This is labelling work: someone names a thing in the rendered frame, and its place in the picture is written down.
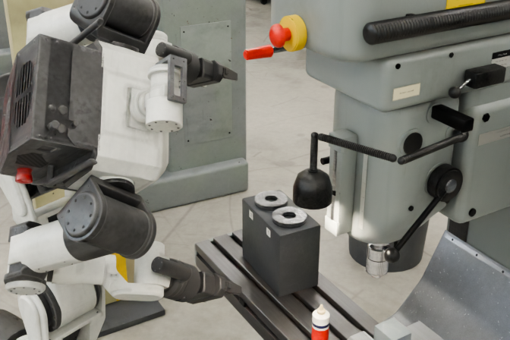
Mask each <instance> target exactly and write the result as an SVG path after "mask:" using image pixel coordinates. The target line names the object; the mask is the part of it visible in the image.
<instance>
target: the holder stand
mask: <svg viewBox="0 0 510 340"><path fill-rule="evenodd" d="M242 238H243V257H244V258H245V259H246V260H247V261H248V263H249V264H250V265H251V266H252V267H253V268H254V269H255V270H256V271H257V272H258V274H259V275H260V276H261V277H262V278H263V279H264V281H265V282H266V283H267V284H268V285H269V287H270V288H271V289H272V290H273V291H274V292H275V293H276V294H277V295H278V296H279V297H281V296H284V295H287V294H291V293H294V292H296V291H301V290H304V289H306V288H311V287H313V286H316V285H318V275H319V258H320V224H319V223H318V222H316V221H315V220H314V219H313V218H312V217H311V216H309V215H308V214H307V213H306V212H305V211H304V210H303V209H302V208H300V207H299V206H296V205H295V204H294V203H293V200H292V199H291V198H289V197H288V196H287V195H286V194H285V193H284V192H282V191H281V190H274V191H273V190H268V191H264V192H261V193H258V194H257V195H255V196H252V197H245V198H243V199H242Z"/></svg>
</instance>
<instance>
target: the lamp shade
mask: <svg viewBox="0 0 510 340"><path fill-rule="evenodd" d="M293 203H294V204H295V205H296V206H299V207H300V208H303V209H311V210H315V209H324V208H326V207H328V206H329V205H330V204H331V203H332V184H331V181H330V178H329V175H328V174H327V173H326V172H324V171H323V170H321V169H319V168H318V169H317V170H316V171H314V172H312V171H311V170H310V168H306V169H304V170H303V171H301V172H299V173H298V174H297V177H296V179H295V181H294V184H293Z"/></svg>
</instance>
